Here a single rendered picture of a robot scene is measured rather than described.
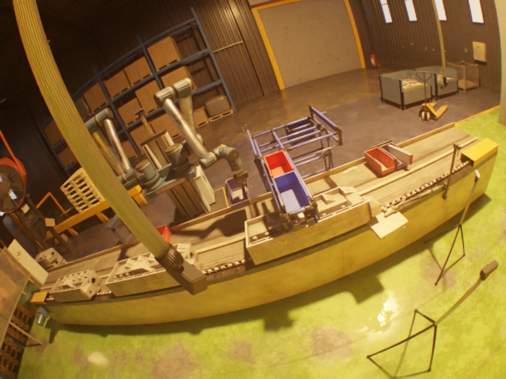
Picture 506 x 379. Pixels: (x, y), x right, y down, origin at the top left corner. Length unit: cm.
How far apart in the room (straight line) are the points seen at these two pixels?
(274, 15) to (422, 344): 1228
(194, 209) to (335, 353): 270
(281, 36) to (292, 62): 152
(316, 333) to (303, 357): 27
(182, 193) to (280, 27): 1018
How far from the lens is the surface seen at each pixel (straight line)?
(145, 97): 1067
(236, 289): 200
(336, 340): 219
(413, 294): 242
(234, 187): 217
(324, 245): 175
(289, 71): 1182
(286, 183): 157
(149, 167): 269
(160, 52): 1036
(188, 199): 324
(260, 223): 185
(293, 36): 1199
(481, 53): 1053
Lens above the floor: 215
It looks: 33 degrees down
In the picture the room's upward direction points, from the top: 23 degrees counter-clockwise
